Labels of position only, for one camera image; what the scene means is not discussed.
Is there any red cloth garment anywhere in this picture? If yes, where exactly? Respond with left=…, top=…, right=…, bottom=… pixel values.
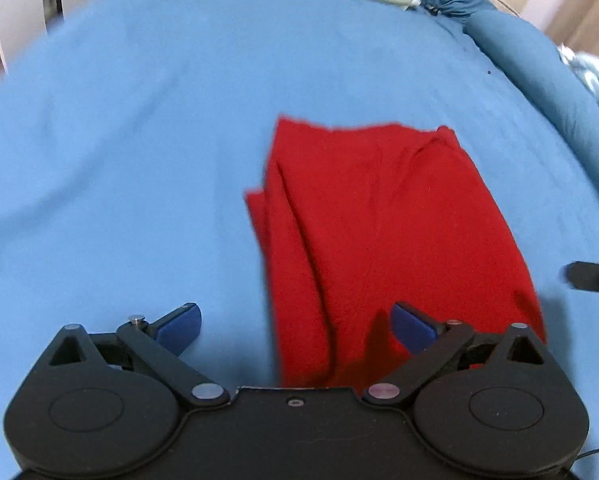
left=246, top=117, right=545, bottom=390

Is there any light blue satin pillow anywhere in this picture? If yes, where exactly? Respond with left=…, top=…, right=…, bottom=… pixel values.
left=557, top=44, right=599, bottom=104

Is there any blue bunched duvet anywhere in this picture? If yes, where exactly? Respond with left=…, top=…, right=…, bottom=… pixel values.
left=463, top=10, right=599, bottom=193

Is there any blue bed sheet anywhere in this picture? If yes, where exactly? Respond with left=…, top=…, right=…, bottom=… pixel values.
left=0, top=0, right=599, bottom=479

